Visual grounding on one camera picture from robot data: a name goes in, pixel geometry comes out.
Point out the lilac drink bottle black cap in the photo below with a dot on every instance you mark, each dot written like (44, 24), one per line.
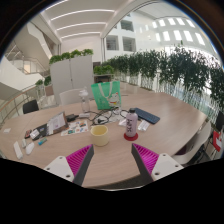
(131, 123)

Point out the ceiling strip lights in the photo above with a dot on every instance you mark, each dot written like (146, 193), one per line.
(83, 24)

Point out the pale yellow mug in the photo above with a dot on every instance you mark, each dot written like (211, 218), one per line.
(100, 135)

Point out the small red black device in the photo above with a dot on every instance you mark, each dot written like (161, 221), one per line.
(28, 133)

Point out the green tote bag cat print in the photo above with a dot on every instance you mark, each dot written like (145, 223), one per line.
(106, 95)

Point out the colourful sticker sheet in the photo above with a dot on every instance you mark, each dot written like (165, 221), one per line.
(75, 128)

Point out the black pad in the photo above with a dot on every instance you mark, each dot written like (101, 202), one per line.
(40, 130)

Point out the low planter with plants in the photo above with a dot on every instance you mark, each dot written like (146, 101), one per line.
(43, 81)

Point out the small teal marker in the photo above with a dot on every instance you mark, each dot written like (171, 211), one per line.
(42, 141)

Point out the clear plastic packet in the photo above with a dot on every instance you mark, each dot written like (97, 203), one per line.
(143, 125)

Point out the small black pouch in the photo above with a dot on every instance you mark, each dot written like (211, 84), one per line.
(71, 117)

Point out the white power adapter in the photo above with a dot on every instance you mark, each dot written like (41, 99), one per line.
(84, 115)

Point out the white power strip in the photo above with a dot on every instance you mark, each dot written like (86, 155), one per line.
(17, 150)

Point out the row of green hedge plants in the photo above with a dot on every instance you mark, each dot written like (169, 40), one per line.
(166, 70)

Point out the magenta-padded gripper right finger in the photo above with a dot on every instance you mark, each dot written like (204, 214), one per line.
(165, 166)

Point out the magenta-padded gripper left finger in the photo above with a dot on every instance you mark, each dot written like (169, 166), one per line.
(61, 166)

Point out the clear plastic cup with lid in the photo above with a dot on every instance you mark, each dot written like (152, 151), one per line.
(85, 100)

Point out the small white charger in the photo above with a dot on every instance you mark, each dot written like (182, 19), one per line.
(24, 143)

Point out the glass railing wooden handrail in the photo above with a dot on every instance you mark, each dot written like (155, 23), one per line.
(13, 101)

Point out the white computer mouse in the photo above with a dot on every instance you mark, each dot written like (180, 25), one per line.
(30, 148)

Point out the white cabinet topped with plants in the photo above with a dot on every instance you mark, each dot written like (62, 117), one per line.
(71, 78)

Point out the dark blue keyboard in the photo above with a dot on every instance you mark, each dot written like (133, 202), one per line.
(146, 116)

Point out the black chair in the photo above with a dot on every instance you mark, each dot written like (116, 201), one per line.
(30, 106)

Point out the white chair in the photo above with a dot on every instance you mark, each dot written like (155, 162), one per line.
(71, 96)
(193, 145)

